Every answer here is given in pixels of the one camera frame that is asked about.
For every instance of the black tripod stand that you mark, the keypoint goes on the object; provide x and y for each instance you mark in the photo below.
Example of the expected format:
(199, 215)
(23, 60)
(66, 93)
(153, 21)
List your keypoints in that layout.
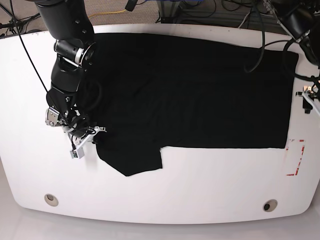
(21, 24)

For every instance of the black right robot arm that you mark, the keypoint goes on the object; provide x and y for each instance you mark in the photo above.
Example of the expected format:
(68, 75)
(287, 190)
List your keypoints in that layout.
(69, 25)

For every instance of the right table cable grommet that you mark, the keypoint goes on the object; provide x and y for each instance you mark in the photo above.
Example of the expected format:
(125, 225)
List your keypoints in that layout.
(270, 205)

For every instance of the table cable grommet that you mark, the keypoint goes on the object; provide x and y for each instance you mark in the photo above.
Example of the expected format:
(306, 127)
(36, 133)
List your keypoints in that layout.
(51, 200)
(270, 205)

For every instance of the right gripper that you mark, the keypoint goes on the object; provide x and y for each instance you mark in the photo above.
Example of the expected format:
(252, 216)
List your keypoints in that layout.
(79, 136)

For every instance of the black T-shirt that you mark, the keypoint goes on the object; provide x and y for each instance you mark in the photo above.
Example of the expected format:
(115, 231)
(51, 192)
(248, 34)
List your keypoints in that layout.
(157, 91)

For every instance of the red tape rectangle marking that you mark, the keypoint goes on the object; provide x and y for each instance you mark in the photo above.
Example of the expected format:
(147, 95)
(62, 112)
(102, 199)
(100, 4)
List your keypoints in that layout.
(293, 156)

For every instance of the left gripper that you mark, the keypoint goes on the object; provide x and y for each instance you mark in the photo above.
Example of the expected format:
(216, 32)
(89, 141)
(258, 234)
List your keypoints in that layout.
(309, 95)

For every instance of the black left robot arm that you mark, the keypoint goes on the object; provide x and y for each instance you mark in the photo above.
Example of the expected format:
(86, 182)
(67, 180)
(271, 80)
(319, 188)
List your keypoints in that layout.
(301, 21)

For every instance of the left table cable grommet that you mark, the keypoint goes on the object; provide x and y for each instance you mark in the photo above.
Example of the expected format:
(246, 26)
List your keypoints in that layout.
(51, 200)

